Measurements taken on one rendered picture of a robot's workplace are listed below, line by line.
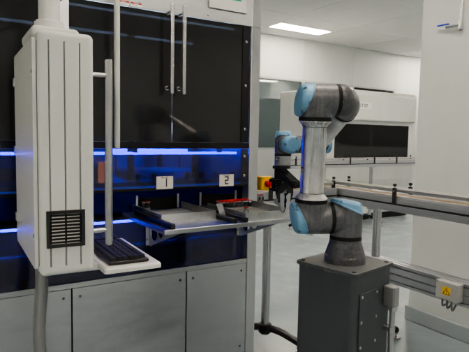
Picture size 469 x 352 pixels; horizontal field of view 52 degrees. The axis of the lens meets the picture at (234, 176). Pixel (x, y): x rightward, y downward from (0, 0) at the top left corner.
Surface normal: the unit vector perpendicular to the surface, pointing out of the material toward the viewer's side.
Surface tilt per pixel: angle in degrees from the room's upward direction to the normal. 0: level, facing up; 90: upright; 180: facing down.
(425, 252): 90
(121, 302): 90
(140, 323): 90
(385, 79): 90
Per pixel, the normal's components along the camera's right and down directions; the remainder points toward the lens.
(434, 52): -0.84, 0.03
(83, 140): 0.51, 0.08
